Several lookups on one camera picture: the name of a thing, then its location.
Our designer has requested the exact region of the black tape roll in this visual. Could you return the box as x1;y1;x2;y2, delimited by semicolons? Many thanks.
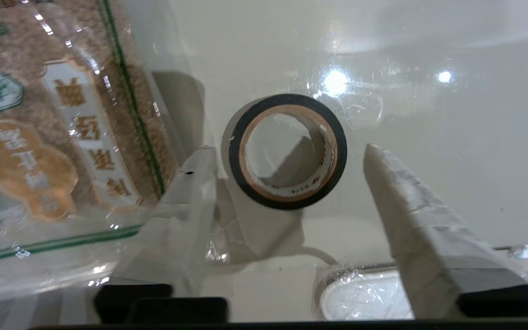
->
221;93;348;211

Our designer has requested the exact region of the white slipper in plastic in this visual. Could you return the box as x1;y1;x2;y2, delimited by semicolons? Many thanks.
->
312;242;528;321

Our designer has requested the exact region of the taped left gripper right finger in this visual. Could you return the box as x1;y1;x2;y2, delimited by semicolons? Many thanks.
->
363;143;528;319

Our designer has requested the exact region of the brown granule drink bag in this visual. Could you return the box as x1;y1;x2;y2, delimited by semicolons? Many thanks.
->
0;0;214;296

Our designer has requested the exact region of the beige glossy cabinet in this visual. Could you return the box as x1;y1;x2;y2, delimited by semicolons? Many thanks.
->
122;0;528;321

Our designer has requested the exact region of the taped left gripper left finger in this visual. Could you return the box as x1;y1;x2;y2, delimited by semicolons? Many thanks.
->
93;147;228;324

